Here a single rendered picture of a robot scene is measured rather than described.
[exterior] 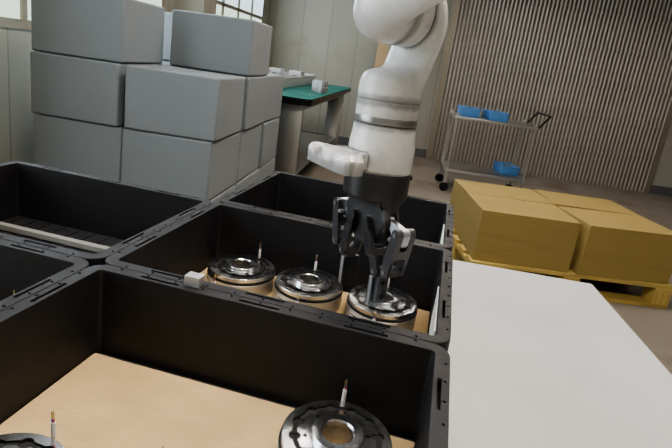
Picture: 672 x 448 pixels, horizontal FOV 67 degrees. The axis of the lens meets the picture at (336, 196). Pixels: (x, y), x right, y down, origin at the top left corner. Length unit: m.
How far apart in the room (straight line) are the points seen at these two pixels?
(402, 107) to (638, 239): 3.04
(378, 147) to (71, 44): 2.28
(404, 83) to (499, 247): 2.70
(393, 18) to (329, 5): 7.07
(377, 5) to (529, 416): 0.65
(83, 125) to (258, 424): 2.29
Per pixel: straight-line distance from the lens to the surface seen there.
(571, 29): 7.75
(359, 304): 0.73
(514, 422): 0.88
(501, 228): 3.16
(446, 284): 0.68
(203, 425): 0.55
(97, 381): 0.62
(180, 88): 2.46
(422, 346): 0.52
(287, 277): 0.78
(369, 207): 0.58
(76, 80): 2.70
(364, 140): 0.55
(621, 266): 3.52
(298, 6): 7.66
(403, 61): 0.58
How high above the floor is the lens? 1.19
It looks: 15 degrees down
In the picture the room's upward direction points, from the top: 8 degrees clockwise
